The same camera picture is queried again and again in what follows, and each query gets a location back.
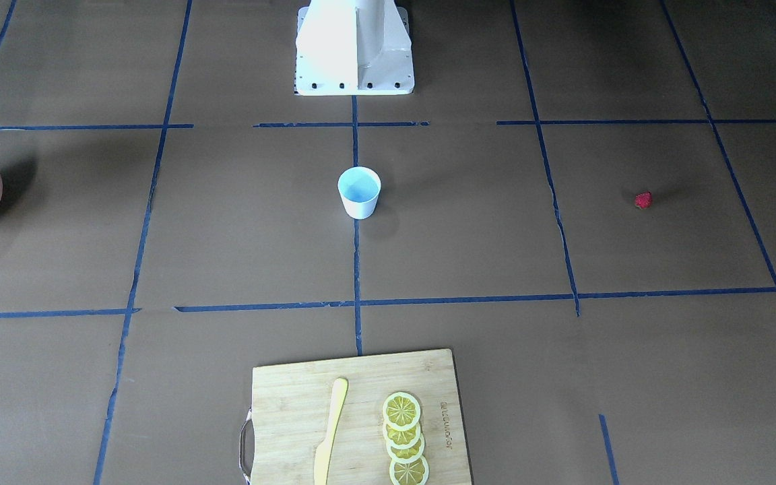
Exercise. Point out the yellow plastic knife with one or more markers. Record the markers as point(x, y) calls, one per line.
point(323, 452)

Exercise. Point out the bamboo cutting board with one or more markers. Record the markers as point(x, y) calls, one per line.
point(288, 416)

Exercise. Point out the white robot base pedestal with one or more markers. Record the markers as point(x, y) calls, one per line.
point(353, 48)

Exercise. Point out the lemon slice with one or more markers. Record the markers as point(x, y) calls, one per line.
point(402, 439)
point(412, 473)
point(406, 455)
point(401, 411)

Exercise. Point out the light blue plastic cup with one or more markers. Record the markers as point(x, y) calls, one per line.
point(359, 189)

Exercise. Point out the lemon slice bottom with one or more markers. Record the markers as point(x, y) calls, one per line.
point(412, 473)

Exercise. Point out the red strawberry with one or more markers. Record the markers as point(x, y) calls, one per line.
point(644, 200)

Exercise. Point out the lemon slice top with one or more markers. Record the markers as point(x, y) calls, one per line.
point(401, 411)

